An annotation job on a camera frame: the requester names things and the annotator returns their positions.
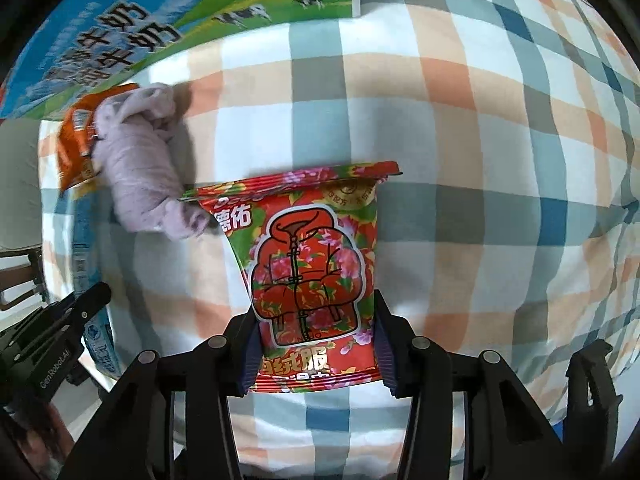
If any blue snack pack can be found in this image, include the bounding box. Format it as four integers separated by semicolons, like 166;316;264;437
70;180;122;378

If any red floral wipes pack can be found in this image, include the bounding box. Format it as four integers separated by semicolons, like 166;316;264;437
182;160;400;393

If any dark wooden chair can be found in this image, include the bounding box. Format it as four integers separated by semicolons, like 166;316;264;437
1;246;49;312

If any orange snack bag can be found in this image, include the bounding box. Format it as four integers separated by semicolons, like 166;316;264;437
56;84;139;192

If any left human hand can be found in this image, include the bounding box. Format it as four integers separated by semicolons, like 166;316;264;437
4;402;75;479

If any lilac fluffy cloth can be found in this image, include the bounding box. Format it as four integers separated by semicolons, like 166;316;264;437
92;84;210;240

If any plaid checkered tablecloth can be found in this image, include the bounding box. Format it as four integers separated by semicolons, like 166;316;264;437
38;0;640;480

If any grey round chair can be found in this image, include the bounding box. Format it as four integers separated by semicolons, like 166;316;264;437
0;118;42;252

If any brown cardboard box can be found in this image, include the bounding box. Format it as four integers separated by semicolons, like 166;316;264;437
1;0;360;119

